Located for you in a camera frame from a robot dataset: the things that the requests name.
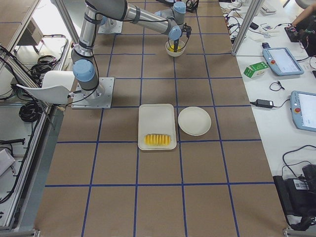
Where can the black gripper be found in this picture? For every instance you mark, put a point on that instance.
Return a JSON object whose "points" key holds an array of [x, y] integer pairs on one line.
{"points": [[176, 43]]}

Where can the yellow lemon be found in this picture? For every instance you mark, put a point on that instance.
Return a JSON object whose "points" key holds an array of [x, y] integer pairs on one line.
{"points": [[170, 47]]}

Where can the beige ceramic bowl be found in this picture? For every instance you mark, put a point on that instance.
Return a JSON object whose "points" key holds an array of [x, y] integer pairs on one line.
{"points": [[175, 54]]}

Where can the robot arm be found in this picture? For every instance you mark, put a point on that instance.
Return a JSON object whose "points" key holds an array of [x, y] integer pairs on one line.
{"points": [[168, 22]]}

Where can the cream rectangular tray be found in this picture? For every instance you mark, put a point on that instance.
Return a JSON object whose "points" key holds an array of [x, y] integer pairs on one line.
{"points": [[156, 119]]}

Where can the cream round plate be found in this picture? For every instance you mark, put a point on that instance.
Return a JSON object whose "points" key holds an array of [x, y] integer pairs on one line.
{"points": [[194, 121]]}

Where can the green white carton box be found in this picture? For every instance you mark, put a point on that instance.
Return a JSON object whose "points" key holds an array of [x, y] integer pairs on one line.
{"points": [[255, 70]]}

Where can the sliced yellow fruit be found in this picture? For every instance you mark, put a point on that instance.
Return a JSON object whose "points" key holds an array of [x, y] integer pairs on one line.
{"points": [[157, 139]]}

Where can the black power adapter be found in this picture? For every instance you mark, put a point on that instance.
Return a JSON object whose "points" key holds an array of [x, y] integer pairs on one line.
{"points": [[264, 103]]}

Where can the upper blue teach pendant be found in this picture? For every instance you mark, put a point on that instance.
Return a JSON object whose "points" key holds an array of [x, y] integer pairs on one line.
{"points": [[282, 62]]}

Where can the blue teach pendant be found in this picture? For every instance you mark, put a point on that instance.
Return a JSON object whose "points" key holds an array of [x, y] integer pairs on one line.
{"points": [[282, 62], [303, 109]]}

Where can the white plastic chair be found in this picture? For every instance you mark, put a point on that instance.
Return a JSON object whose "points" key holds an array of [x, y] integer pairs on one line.
{"points": [[56, 86]]}

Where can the lower blue teach pendant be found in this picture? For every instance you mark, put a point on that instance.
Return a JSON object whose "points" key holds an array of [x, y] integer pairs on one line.
{"points": [[303, 109]]}

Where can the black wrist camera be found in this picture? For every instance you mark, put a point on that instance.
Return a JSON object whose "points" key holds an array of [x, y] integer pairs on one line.
{"points": [[187, 30]]}

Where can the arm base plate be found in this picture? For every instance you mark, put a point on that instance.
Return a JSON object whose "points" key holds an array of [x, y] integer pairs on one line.
{"points": [[101, 98], [110, 27]]}

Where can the aluminium frame post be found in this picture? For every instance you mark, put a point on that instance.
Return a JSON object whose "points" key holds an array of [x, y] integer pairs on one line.
{"points": [[251, 12]]}

